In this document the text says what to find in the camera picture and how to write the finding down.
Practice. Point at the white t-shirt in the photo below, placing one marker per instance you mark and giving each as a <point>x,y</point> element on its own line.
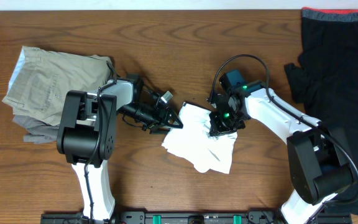
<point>194,143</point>

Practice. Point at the folded khaki shorts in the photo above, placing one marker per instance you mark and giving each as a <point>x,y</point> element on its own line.
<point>41,80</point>

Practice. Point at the black garment with red band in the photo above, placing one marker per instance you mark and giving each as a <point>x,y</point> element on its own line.
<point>326,79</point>

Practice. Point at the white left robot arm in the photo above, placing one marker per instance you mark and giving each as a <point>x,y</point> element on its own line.
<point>87,136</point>

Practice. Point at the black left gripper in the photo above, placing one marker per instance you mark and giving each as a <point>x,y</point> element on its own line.
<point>163,118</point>

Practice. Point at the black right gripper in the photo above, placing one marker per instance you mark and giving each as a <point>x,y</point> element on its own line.
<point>220,129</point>

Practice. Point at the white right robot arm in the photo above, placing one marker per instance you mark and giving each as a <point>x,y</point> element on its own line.
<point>320,163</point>

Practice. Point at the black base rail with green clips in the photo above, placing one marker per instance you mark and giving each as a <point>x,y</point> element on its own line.
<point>197,218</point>

